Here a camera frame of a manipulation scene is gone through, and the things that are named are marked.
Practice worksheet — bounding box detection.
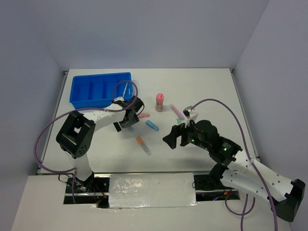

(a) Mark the blue compartment tray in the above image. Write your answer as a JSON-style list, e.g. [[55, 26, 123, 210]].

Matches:
[[69, 72, 133, 109]]

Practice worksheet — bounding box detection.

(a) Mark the pink correction tape case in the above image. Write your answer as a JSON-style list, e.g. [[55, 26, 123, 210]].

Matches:
[[138, 113, 150, 118]]

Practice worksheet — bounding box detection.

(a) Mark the purple highlighter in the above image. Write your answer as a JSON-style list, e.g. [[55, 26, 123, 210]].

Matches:
[[170, 104, 185, 120]]

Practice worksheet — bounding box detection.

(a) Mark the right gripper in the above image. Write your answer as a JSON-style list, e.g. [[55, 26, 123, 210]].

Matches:
[[162, 116, 210, 151]]

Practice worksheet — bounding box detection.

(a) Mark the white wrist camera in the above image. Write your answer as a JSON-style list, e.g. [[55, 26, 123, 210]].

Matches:
[[112, 96, 125, 103], [183, 106, 199, 127]]

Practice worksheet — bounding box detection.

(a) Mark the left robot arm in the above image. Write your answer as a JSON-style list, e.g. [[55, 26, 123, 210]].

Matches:
[[56, 96, 144, 192]]

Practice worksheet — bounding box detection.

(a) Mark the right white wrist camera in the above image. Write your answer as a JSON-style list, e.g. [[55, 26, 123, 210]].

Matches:
[[183, 106, 199, 127]]

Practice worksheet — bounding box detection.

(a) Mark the silver taped cover plate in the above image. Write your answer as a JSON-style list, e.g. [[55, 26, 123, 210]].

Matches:
[[108, 173, 197, 208]]

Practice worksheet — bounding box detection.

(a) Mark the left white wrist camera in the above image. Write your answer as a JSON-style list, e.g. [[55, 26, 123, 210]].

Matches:
[[112, 96, 125, 103]]

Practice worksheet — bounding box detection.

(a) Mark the orange-capped highlighter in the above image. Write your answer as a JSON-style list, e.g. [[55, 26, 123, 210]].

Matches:
[[136, 136, 152, 156]]

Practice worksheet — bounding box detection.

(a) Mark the blue correction tape case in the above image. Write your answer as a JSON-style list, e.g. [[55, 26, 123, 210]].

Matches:
[[145, 120, 159, 131]]

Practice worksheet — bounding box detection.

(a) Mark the pink-lidded jar of clips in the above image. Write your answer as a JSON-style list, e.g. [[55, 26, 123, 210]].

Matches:
[[155, 93, 164, 112]]

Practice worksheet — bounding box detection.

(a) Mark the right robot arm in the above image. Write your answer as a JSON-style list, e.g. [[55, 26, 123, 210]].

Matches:
[[163, 120, 306, 222]]

